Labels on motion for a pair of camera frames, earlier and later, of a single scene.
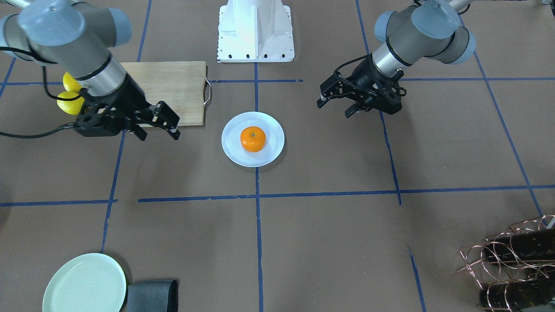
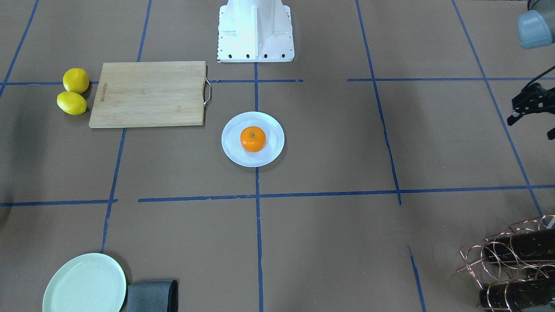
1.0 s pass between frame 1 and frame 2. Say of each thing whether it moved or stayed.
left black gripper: moved
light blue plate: stayed
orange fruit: stayed
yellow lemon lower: stayed
